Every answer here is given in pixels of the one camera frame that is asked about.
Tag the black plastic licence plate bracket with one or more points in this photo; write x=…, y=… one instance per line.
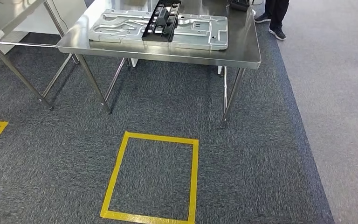
x=159, y=34

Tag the stainless steel workbench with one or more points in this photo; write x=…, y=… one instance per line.
x=244, y=46

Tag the white support block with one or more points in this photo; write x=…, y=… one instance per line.
x=219, y=70
x=134, y=61

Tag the machined aluminium plate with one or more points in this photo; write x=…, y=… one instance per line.
x=197, y=34

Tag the black open tool case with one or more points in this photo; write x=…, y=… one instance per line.
x=237, y=4

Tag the person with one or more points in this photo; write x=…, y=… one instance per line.
x=277, y=12

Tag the white cabinet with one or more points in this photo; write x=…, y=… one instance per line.
x=34, y=21

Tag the grey metal side table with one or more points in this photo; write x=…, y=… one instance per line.
x=0, y=15

